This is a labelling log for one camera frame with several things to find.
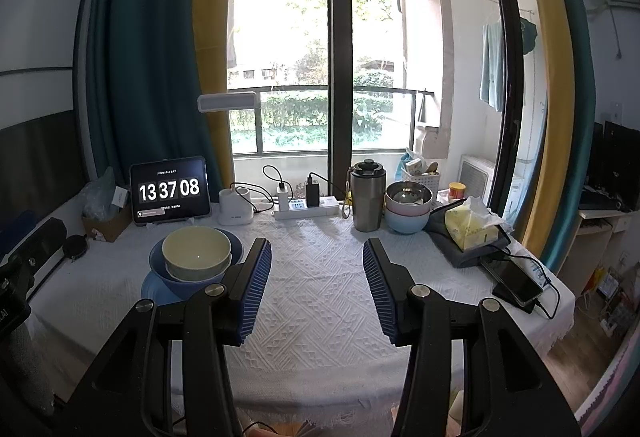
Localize black charger cable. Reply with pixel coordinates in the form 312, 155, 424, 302
262, 165, 288, 190

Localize blue plastic bag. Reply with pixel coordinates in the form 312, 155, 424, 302
398, 149, 426, 174

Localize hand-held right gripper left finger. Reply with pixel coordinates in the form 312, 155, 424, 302
59, 237, 273, 437

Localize black monitor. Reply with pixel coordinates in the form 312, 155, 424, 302
602, 119, 640, 208

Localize black round object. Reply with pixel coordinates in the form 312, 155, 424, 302
63, 234, 88, 263

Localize white desk lamp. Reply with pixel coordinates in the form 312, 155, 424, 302
197, 92, 259, 226

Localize black flat device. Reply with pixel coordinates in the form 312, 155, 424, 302
492, 284, 538, 315

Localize white outdoor air conditioner unit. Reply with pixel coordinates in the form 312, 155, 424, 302
457, 154, 498, 198

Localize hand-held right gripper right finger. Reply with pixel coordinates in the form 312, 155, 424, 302
361, 237, 583, 437

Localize light blue hanging garment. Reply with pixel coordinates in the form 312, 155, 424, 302
479, 22, 507, 112

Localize white power strip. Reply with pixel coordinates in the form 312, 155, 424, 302
272, 197, 341, 221

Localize white storage basket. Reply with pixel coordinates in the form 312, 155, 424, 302
400, 167, 442, 198

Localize yellow curtain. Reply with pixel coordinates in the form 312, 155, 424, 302
507, 0, 576, 258
192, 0, 238, 188

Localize black rectangular case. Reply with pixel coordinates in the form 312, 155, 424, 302
7, 218, 68, 268

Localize black power bank cable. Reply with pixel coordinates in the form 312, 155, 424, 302
308, 172, 353, 208

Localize black lamp cable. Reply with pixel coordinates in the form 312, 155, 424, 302
231, 184, 277, 212

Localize dark blue bowl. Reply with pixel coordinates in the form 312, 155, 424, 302
148, 228, 245, 300

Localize yellow tissue pack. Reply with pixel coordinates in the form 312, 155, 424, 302
444, 196, 516, 253

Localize cream bowl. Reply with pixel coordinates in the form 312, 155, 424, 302
161, 226, 233, 282

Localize clear plastic bag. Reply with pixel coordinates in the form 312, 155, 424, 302
80, 165, 118, 223

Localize large light blue plate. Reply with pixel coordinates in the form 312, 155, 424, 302
140, 267, 201, 305

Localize white side desk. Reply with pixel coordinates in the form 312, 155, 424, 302
575, 207, 640, 298

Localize cardboard box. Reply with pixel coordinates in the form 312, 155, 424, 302
82, 204, 133, 243

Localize light blue bowl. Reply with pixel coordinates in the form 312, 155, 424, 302
386, 209, 432, 236

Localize black phone cable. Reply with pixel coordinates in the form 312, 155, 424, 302
502, 253, 560, 320

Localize dark window frame post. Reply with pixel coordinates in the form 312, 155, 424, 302
487, 0, 526, 238
325, 0, 357, 198

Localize white textured tablecloth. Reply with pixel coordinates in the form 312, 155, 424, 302
22, 204, 576, 423

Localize teal hanging garment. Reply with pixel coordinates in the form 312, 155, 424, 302
517, 17, 539, 56

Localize black smartphone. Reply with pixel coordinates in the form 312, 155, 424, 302
500, 262, 546, 307

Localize stainless steel tumbler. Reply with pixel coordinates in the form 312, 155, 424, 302
342, 160, 388, 233

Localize tablet with clock display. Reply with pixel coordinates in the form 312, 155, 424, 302
130, 156, 213, 225

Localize balcony railing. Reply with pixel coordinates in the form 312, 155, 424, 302
227, 86, 436, 155

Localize teal curtain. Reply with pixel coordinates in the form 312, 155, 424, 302
85, 0, 223, 198
537, 0, 601, 273

